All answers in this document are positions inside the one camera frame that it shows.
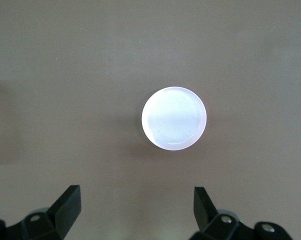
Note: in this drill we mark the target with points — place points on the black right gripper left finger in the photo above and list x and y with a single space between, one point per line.
40 227

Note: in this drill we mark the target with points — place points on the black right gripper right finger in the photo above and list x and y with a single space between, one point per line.
228 230

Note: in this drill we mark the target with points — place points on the pink round plate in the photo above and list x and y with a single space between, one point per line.
174 118

